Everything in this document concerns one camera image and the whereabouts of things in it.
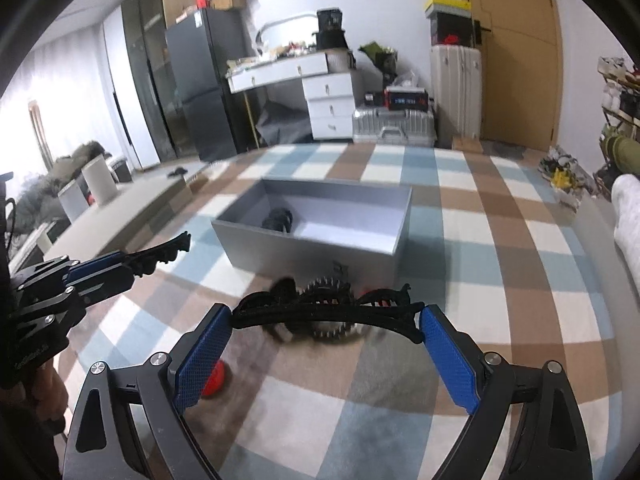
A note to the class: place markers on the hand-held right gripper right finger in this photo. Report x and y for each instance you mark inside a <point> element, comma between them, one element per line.
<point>447,360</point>

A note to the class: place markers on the white dressing table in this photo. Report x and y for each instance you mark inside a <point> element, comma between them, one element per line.
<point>325,90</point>

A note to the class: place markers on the yellow lid shoe box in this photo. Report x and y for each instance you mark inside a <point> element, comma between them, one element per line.
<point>448,5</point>

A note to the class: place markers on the grey fur coat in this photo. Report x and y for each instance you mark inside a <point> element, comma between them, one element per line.
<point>45,185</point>

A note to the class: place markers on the checked blanket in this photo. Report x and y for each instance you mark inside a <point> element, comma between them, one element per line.
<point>500,260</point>

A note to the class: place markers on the shoe rack with shoes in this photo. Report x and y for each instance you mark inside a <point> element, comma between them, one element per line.
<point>620,105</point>

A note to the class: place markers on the silver suitcase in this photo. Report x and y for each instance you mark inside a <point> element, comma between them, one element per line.
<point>392,127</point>

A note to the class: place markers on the wooden door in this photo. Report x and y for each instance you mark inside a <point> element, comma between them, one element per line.
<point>520,50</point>

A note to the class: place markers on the yellow broom stick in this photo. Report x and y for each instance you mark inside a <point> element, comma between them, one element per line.
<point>250,120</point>

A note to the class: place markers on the black wavy hair clip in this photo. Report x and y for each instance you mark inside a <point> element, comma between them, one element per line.
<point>160,252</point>

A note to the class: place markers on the dark wrapped bouquet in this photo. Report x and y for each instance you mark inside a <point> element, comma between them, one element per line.
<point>382,60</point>

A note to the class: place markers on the white cylinder bin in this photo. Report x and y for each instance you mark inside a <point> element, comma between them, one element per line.
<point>100,180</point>

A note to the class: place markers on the red oval ornament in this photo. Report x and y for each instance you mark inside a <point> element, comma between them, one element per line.
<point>217,380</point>

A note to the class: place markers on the black toothed hair claw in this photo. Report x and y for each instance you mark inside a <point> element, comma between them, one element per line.
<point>330,332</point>

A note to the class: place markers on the dark grey fridge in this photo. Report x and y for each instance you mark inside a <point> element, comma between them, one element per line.
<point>205,85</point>

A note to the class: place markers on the black box on table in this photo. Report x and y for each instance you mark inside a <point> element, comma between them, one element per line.
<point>331,27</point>

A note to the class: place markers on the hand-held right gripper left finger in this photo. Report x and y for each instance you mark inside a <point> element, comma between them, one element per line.
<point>200,360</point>

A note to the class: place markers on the black scrunchie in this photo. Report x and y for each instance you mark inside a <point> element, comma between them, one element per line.
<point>277,220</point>

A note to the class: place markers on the grey cardboard box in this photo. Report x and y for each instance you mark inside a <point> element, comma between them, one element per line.
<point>320,255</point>

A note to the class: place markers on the shoes on floor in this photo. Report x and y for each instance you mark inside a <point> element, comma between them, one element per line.
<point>562,177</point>

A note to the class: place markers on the black shoe box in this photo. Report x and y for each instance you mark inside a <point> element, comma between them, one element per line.
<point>450,30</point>

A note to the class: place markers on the person's left hand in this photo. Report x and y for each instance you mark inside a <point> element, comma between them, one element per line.
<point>47,395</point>

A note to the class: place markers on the black and red box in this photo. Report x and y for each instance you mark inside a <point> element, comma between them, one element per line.
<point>406,99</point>

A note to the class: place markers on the dark bag under table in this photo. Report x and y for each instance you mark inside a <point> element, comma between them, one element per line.
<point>282,122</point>

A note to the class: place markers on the arched table mirror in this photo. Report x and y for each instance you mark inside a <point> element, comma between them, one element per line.
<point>285,25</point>

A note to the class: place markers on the white suitcase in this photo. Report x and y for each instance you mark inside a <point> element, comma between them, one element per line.
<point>456,90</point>

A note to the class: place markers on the glass door cabinet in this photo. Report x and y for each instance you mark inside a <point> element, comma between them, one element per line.
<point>155,60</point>

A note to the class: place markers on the long black hair clip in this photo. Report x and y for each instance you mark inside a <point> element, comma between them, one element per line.
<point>325,312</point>

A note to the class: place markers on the black waste bin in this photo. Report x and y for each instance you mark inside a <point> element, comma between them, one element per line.
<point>120,169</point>

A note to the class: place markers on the green rolled mat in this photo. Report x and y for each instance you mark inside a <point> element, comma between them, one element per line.
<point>625,152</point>

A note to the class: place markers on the white square box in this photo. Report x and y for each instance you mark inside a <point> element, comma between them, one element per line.
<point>74,202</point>

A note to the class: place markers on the white pillow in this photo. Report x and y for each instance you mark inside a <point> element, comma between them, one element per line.
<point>627,215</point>

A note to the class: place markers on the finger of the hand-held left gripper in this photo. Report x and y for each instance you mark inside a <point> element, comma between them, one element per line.
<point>95,266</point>
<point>100,292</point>

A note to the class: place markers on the black slippers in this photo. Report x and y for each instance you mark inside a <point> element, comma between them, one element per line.
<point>177,172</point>

